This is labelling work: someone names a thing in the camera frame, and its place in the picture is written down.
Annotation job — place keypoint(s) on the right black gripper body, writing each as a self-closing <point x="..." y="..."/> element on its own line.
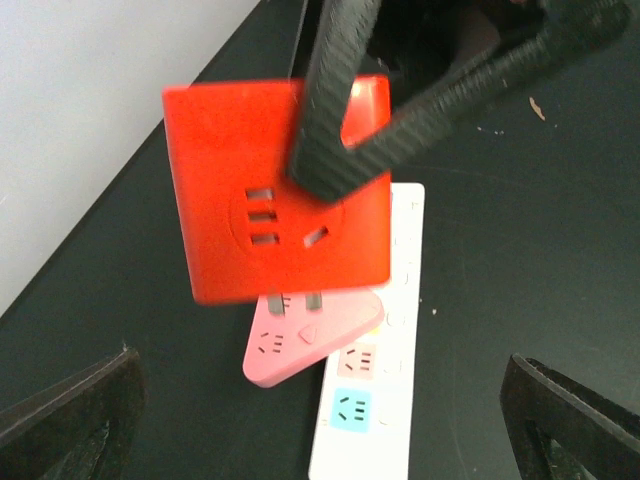
<point x="416" y="45"/>

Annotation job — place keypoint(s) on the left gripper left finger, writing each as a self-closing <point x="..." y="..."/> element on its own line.
<point x="80" y="428"/>

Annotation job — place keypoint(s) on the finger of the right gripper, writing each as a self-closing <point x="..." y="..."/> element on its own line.
<point x="567" y="32"/>
<point x="331" y="41"/>

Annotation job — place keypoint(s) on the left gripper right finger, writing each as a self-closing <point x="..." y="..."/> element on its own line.
<point x="559" y="428"/>

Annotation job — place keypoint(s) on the red cube plug adapter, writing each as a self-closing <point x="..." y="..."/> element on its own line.
<point x="248" y="230"/>

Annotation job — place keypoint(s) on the white power strip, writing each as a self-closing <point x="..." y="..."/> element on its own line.
<point x="363" y="424"/>

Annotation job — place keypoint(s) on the pink triangular plug adapter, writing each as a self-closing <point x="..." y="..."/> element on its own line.
<point x="292" y="332"/>

